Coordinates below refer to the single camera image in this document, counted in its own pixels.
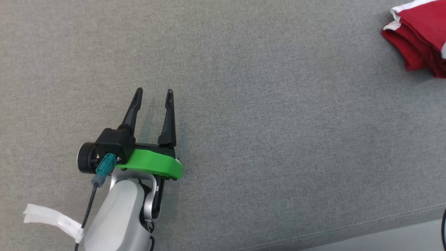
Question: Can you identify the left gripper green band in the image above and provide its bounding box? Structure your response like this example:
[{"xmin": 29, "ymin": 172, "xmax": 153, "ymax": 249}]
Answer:
[{"xmin": 77, "ymin": 88, "xmax": 183, "ymax": 181}]

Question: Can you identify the red garment with white stripes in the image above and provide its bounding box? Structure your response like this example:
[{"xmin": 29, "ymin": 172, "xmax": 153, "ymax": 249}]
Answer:
[{"xmin": 381, "ymin": 0, "xmax": 446, "ymax": 79}]

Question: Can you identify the grey fabric sofa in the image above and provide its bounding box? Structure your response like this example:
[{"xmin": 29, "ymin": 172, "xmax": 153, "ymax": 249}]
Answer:
[{"xmin": 0, "ymin": 0, "xmax": 446, "ymax": 251}]

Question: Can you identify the white tape flag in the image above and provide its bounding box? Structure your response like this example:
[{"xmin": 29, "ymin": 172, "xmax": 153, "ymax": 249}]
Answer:
[{"xmin": 23, "ymin": 204, "xmax": 85, "ymax": 244}]

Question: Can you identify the left black cable teal connector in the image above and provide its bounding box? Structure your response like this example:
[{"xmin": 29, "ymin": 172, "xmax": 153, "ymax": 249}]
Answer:
[{"xmin": 74, "ymin": 153, "xmax": 117, "ymax": 251}]

